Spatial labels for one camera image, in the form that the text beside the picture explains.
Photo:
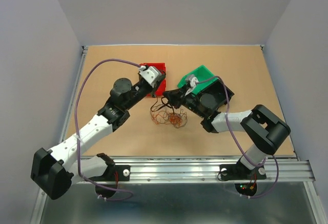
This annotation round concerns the red plastic bin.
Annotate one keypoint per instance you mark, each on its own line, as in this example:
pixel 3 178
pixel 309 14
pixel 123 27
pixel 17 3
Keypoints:
pixel 162 68

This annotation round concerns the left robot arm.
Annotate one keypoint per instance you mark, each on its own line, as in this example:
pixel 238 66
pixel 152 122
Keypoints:
pixel 56 169

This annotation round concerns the green plastic bin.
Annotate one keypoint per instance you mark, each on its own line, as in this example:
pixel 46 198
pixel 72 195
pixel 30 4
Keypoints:
pixel 202 75

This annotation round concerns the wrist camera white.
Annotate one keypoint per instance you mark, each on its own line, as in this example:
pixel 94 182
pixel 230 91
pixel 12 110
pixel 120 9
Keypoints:
pixel 191 83
pixel 149 74

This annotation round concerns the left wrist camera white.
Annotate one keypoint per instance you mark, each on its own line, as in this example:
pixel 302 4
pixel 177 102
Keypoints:
pixel 149 74

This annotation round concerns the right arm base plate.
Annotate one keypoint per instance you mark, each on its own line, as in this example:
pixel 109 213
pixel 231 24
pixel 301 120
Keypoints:
pixel 238 172

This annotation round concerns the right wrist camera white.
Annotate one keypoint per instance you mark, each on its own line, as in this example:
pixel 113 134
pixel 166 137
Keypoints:
pixel 191 83

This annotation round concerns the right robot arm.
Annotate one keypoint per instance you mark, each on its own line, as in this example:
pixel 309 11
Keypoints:
pixel 264 128

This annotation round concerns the aluminium rail frame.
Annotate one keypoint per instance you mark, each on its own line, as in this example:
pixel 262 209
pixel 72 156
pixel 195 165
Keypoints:
pixel 174 171

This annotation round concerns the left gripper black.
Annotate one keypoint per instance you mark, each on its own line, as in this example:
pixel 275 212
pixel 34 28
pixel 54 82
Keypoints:
pixel 154 89

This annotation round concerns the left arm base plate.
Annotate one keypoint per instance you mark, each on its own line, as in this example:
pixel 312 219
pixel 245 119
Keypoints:
pixel 115 173

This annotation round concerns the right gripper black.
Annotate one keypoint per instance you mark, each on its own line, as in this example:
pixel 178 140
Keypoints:
pixel 176 97

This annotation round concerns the black plastic bin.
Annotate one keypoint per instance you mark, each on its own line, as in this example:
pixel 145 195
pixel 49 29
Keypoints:
pixel 210 96

